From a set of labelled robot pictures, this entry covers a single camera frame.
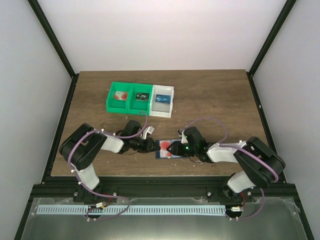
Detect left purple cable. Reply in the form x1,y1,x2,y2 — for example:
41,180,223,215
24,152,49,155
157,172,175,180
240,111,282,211
67,111,149,222

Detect right black frame post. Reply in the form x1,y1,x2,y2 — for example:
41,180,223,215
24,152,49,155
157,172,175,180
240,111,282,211
248,0,297,76

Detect light blue slotted cable duct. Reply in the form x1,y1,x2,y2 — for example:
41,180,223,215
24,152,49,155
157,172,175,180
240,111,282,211
36,204,226,216

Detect black frame post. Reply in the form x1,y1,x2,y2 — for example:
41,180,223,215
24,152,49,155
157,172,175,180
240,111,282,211
248,0,297,76
27,0,76,79

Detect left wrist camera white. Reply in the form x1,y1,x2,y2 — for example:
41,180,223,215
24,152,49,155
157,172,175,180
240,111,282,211
141,126,155,140

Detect green bin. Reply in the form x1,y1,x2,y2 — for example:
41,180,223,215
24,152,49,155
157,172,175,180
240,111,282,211
128,83,153,115
106,81,131,114

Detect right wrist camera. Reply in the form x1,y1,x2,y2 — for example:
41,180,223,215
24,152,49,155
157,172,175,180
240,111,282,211
177,129,189,144

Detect black aluminium frame rail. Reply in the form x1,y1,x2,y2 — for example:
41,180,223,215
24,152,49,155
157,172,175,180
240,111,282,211
32,176,296,201

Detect dark green card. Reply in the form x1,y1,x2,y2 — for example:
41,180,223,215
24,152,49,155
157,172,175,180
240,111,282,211
135,92,150,102

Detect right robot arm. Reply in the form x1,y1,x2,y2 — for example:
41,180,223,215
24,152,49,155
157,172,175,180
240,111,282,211
166,126,286,200

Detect white bin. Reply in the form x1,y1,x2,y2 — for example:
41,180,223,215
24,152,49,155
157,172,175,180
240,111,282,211
148,84,174,118

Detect left black frame post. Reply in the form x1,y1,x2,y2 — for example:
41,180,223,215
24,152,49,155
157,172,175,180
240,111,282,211
27,0,76,79

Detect green bin middle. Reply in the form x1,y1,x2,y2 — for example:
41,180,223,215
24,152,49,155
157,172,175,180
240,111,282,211
128,83,153,115

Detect blue card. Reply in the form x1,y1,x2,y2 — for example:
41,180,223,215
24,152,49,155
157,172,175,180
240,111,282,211
155,94,171,104

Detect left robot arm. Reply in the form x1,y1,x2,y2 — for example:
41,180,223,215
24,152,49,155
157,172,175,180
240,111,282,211
59,120,161,198

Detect navy blue card holder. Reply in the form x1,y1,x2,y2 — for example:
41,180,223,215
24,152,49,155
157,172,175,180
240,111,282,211
155,139,184,159

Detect red white card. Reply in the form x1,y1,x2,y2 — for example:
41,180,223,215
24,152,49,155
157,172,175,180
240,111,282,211
114,91,129,101
159,140,172,159

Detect green bin left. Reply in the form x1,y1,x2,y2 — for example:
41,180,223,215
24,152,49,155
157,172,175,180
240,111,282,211
106,81,131,114

